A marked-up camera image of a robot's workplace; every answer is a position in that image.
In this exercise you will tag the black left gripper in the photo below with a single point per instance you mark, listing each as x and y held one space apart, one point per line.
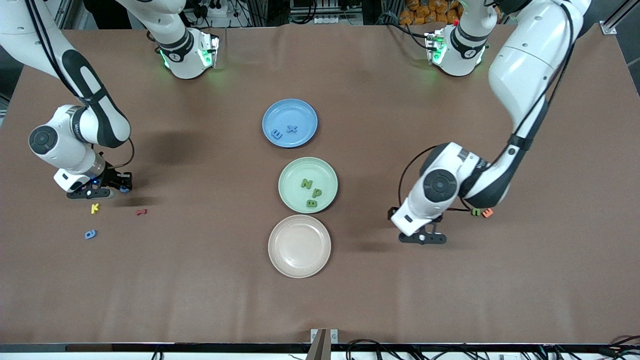
390 214

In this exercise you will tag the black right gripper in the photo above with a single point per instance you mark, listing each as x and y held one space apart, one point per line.
113 178

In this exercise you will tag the blue letter D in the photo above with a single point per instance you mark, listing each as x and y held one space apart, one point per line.
90 234

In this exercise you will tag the green letter P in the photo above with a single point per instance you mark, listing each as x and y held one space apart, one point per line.
318 192

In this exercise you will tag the green letter B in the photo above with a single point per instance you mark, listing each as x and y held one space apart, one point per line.
311 203

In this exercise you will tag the green letter N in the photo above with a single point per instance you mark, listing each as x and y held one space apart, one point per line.
306 183

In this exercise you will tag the blue plus sign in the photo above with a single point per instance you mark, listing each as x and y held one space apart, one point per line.
292 129

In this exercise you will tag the blue letter E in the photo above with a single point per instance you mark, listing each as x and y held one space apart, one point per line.
276 134

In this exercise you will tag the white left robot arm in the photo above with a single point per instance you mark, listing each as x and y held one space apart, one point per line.
525 65

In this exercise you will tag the yellow letter K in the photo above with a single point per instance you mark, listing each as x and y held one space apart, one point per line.
95 208

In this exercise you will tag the green plate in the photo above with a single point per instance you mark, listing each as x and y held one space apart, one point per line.
308 185

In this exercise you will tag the orange letter E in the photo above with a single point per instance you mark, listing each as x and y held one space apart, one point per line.
487 212

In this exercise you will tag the brown table cover sheet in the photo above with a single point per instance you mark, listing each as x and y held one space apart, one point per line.
450 290

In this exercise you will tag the beige plate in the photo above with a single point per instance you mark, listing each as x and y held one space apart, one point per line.
299 246

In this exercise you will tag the blue plate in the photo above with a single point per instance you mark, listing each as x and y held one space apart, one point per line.
290 123

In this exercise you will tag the power strip with black plugs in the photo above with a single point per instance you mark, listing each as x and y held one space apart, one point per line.
212 12

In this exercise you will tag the bag of oranges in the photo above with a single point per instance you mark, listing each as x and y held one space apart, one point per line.
430 12

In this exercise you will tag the white power strip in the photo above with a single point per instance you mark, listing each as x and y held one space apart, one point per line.
325 20

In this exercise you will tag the grey metal bracket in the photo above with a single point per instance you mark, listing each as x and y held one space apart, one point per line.
324 336

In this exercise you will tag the black table edge rail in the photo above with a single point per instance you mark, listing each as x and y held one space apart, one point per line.
200 347

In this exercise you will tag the aluminium frame profile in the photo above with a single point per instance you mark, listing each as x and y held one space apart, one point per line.
609 27

